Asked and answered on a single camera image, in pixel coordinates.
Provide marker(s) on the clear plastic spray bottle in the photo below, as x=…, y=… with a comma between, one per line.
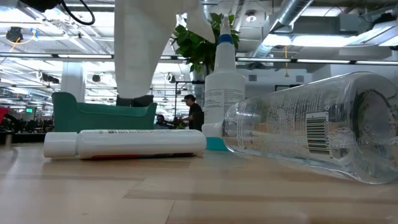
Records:
x=295, y=124

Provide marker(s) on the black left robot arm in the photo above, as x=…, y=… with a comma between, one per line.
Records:
x=37, y=3

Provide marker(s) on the green potted plant black pot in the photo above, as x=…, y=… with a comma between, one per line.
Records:
x=199, y=46

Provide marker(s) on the white spray bottle blue collar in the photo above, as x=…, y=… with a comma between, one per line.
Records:
x=224, y=90

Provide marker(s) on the green exit sign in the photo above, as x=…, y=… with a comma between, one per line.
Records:
x=29, y=110

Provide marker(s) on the white squeeze bottle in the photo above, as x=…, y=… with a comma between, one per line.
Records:
x=140, y=143

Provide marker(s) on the white cloth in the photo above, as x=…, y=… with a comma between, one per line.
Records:
x=146, y=46

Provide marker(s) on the black monitor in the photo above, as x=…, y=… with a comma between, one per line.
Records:
x=124, y=102
x=143, y=101

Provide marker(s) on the red object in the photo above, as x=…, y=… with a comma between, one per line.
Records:
x=2, y=113

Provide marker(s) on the teal plastic bin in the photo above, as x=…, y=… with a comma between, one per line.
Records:
x=93, y=119

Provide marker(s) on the person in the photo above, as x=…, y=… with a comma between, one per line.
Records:
x=193, y=107
x=161, y=122

